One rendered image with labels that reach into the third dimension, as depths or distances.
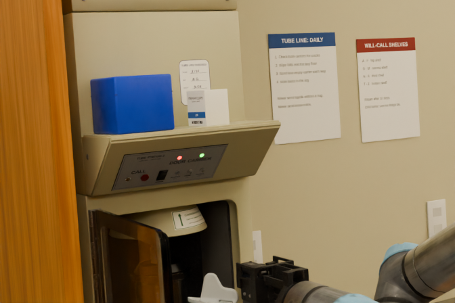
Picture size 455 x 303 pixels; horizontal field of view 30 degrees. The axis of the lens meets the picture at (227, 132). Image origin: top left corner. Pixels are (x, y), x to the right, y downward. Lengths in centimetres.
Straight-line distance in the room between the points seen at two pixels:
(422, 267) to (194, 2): 63
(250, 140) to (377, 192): 93
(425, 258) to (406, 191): 121
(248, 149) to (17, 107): 39
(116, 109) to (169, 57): 20
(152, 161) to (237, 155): 17
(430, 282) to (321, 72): 109
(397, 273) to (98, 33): 62
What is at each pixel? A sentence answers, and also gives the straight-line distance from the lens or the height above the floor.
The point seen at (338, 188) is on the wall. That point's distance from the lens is 224.
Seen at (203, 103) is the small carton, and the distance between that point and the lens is 141.
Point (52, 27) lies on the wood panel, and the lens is 130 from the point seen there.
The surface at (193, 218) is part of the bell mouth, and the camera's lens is 154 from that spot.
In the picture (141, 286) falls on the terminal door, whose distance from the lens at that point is 122.
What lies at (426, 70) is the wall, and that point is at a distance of 245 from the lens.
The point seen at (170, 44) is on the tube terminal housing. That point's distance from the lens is 148.
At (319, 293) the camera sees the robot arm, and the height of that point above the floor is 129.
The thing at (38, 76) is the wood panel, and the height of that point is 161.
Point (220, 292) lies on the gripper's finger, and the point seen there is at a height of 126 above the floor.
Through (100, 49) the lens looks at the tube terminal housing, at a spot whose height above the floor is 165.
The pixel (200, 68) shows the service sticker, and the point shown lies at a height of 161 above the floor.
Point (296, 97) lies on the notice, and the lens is 215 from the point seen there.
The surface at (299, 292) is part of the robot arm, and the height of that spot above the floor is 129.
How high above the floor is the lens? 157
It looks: 3 degrees down
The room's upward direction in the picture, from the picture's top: 4 degrees counter-clockwise
